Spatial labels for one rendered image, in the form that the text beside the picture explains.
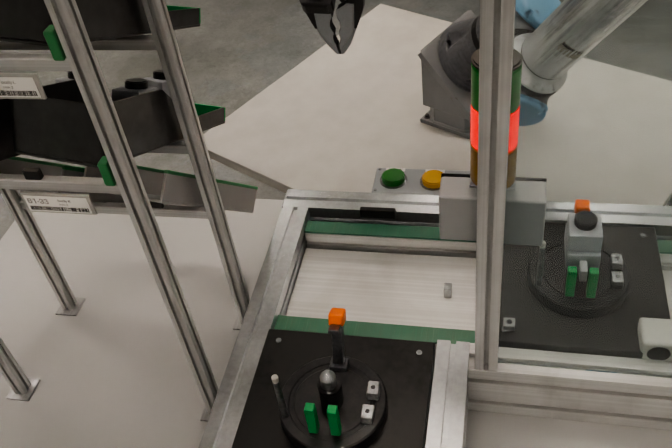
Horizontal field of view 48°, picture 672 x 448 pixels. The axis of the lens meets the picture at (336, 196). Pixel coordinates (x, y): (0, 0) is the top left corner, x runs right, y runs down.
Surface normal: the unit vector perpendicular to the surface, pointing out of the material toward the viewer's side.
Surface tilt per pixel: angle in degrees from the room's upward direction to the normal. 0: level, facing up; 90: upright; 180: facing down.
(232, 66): 0
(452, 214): 90
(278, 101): 0
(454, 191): 0
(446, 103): 90
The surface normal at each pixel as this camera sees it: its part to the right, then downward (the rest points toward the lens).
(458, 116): -0.61, 0.57
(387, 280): -0.11, -0.74
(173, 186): 0.93, 0.16
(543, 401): -0.18, 0.66
